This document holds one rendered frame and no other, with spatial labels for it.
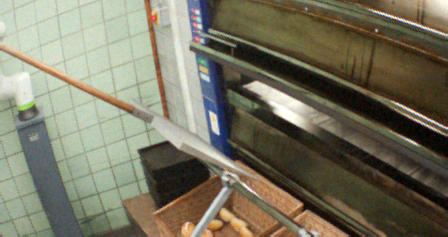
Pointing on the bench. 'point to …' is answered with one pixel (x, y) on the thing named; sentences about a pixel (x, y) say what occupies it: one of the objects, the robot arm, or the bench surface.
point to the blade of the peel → (190, 142)
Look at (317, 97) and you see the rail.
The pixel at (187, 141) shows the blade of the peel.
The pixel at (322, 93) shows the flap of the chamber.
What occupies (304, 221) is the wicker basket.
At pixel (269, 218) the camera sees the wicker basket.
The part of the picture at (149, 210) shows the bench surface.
